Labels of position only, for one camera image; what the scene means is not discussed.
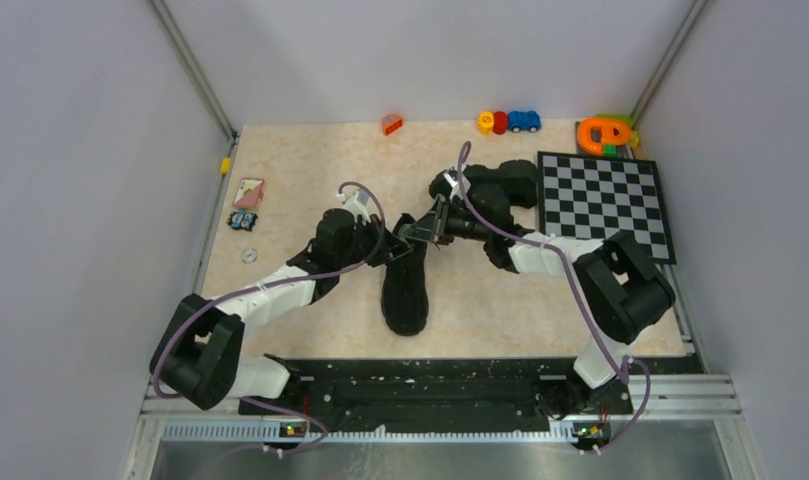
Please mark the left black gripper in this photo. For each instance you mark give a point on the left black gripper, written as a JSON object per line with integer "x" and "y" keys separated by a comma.
{"x": 388, "y": 245}

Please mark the orange ring toy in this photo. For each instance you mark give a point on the orange ring toy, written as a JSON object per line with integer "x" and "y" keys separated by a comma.
{"x": 602, "y": 137}

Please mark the blue toy car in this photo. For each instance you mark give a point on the blue toy car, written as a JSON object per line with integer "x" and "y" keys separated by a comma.
{"x": 519, "y": 121}

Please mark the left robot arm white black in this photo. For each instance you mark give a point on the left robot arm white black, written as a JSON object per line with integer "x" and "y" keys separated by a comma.
{"x": 199, "y": 356}

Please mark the black white checkerboard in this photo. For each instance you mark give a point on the black white checkerboard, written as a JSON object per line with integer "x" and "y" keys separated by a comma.
{"x": 594, "y": 198}

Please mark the small blue black toy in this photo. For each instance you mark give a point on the small blue black toy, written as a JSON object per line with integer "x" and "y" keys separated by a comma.
{"x": 242, "y": 220}

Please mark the pink triangle card box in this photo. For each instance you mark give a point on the pink triangle card box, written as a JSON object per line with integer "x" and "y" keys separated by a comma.
{"x": 250, "y": 193}

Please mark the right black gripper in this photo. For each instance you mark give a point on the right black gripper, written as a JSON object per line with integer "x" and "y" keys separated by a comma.
{"x": 427, "y": 227}

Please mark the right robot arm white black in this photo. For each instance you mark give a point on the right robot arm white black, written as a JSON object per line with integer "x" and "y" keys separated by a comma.
{"x": 620, "y": 291}

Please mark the orange toy brick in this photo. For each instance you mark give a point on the orange toy brick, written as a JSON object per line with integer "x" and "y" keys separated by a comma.
{"x": 391, "y": 123}

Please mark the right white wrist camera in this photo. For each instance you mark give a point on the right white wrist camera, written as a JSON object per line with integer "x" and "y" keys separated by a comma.
{"x": 458, "y": 184}

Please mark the yellow toy cylinder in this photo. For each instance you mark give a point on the yellow toy cylinder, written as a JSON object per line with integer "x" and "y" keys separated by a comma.
{"x": 485, "y": 122}

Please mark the yellow clip on rail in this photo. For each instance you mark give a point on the yellow clip on rail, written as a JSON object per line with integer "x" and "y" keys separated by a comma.
{"x": 225, "y": 166}

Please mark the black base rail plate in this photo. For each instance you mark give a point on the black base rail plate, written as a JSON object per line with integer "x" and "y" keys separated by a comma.
{"x": 444, "y": 396}

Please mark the small round metal disc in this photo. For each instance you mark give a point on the small round metal disc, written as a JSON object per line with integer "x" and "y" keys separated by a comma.
{"x": 249, "y": 256}

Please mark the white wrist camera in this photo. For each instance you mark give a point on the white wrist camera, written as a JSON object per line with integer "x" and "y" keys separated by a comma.
{"x": 458, "y": 184}
{"x": 356, "y": 203}

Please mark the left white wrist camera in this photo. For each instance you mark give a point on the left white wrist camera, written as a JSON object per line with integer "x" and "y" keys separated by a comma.
{"x": 356, "y": 203}

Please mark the black shoe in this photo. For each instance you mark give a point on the black shoe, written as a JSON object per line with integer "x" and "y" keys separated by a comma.
{"x": 404, "y": 296}
{"x": 517, "y": 180}

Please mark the red toy cylinder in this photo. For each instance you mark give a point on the red toy cylinder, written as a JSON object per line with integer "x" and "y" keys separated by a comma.
{"x": 500, "y": 122}

